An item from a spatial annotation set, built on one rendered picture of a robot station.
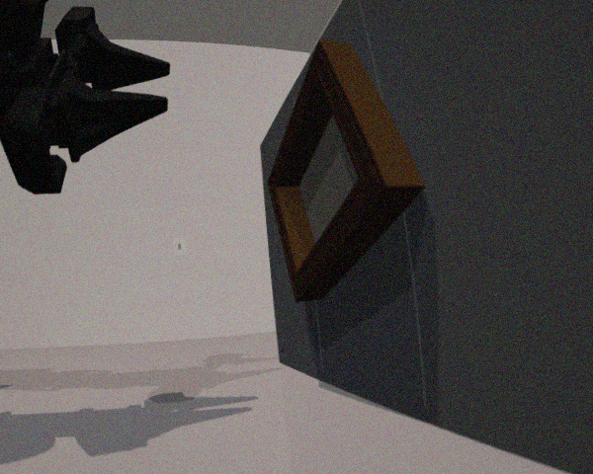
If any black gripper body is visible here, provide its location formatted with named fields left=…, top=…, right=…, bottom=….
left=0, top=6, right=96, bottom=195

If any brown wooden picture frame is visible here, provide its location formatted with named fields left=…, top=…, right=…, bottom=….
left=267, top=39, right=426, bottom=302

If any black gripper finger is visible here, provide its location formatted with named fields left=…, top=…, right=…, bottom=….
left=85, top=21, right=170, bottom=91
left=57, top=72, right=168, bottom=163

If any dark grey flat panel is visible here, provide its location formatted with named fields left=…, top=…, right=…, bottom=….
left=260, top=0, right=593, bottom=474

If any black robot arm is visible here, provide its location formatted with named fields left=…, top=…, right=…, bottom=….
left=0, top=0, right=48, bottom=89

